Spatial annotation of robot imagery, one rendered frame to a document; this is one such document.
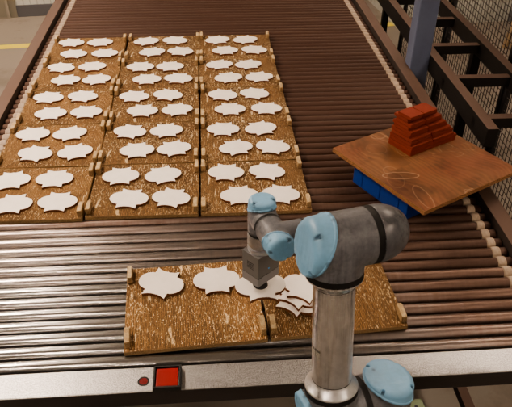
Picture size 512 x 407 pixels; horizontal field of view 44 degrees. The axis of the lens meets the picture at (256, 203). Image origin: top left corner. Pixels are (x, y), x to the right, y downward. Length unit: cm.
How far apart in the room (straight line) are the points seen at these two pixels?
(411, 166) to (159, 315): 111
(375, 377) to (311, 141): 154
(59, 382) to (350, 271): 95
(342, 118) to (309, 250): 187
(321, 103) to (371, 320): 146
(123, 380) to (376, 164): 124
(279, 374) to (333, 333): 53
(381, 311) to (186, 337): 59
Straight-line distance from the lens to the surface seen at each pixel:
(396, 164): 245
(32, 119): 305
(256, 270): 172
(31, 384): 186
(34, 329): 200
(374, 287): 203
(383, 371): 147
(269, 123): 285
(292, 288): 193
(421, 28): 343
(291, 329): 187
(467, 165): 251
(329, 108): 308
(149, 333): 188
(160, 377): 178
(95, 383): 182
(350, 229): 117
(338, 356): 132
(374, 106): 313
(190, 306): 194
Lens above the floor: 231
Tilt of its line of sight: 36 degrees down
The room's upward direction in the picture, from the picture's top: 1 degrees clockwise
